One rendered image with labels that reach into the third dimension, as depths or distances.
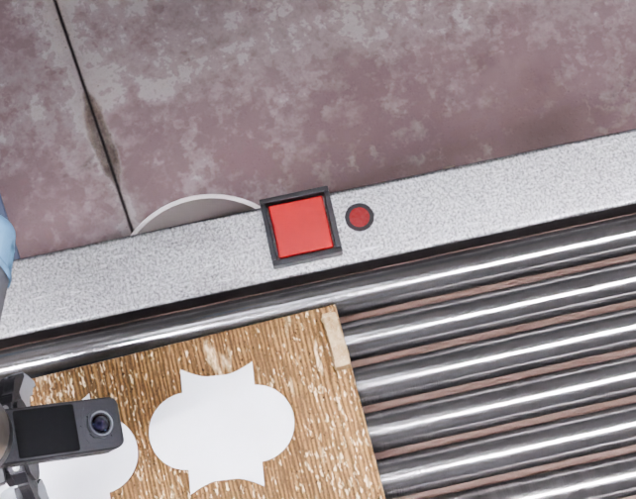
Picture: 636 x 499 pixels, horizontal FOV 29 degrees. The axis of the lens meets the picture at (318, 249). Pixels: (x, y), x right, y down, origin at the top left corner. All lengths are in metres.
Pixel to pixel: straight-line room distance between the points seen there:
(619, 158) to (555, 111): 1.01
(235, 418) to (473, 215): 0.34
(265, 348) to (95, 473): 0.21
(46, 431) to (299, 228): 0.41
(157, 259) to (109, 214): 1.00
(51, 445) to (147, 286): 0.33
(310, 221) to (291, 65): 1.10
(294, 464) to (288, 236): 0.24
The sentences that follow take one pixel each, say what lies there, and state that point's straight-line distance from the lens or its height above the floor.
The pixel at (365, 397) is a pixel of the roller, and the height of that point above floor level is 0.91.
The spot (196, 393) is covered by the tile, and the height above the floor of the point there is 0.94.
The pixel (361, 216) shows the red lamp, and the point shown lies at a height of 0.92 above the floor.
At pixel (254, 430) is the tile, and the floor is 0.94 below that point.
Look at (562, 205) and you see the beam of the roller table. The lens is 1.38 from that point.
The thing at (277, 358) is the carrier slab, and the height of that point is 0.94.
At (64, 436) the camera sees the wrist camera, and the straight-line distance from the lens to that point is 1.07.
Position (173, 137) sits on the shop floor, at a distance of 2.38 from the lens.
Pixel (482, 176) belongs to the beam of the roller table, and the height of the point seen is 0.91.
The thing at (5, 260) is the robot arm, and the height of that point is 1.33.
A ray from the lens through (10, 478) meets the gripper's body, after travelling 1.10.
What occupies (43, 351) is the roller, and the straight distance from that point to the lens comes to 1.35.
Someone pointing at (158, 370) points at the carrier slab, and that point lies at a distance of 1.31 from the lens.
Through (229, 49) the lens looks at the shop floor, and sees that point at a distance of 2.43.
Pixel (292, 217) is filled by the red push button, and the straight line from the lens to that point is 1.34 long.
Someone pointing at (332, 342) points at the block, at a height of 0.96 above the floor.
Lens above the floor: 2.21
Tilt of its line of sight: 75 degrees down
